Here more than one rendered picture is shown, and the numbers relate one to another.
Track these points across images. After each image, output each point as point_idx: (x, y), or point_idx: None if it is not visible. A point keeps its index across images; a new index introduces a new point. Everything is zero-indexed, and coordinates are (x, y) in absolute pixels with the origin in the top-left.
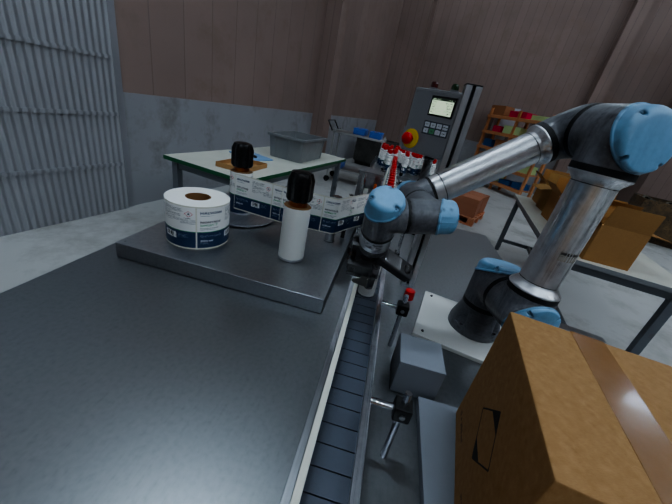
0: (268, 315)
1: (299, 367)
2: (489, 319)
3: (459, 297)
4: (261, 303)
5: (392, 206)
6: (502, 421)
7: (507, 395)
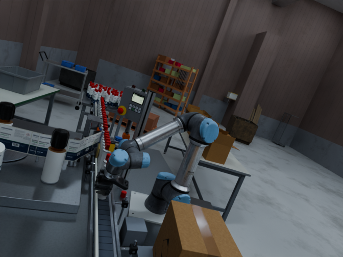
0: (45, 220)
1: (73, 245)
2: (163, 202)
3: (148, 191)
4: (38, 213)
5: (123, 159)
6: (169, 241)
7: (171, 231)
